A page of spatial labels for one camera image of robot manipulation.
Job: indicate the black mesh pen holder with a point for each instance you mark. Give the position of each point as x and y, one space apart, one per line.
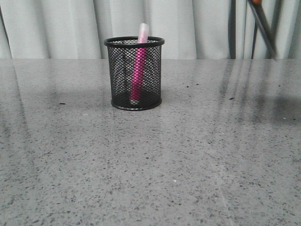
121 55

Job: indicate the grey curtain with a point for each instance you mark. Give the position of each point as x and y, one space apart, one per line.
75 29

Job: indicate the pink highlighter pen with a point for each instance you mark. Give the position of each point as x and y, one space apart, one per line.
140 57

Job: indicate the grey orange scissors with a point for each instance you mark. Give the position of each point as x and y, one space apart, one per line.
262 24

